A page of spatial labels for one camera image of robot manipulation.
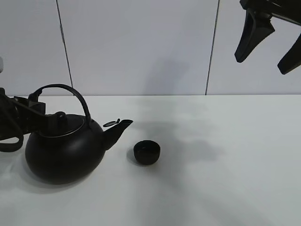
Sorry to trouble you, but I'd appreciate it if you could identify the black teapot with handle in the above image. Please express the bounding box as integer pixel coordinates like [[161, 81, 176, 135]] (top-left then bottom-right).
[[25, 84, 133, 184]]

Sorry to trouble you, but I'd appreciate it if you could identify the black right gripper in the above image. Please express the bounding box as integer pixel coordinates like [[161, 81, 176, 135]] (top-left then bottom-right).
[[234, 0, 301, 75]]

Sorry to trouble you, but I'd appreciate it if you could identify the small black teacup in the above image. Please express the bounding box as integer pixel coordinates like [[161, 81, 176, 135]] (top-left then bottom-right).
[[133, 140, 161, 165]]

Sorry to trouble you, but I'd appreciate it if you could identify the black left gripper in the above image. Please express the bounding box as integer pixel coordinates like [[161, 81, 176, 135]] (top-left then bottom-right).
[[0, 88, 59, 134]]

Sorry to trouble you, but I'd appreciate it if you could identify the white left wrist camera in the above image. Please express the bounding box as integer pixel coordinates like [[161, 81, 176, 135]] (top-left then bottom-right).
[[0, 57, 4, 73]]

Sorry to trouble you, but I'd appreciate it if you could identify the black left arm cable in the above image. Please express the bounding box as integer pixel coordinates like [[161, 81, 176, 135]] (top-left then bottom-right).
[[0, 98, 24, 153]]

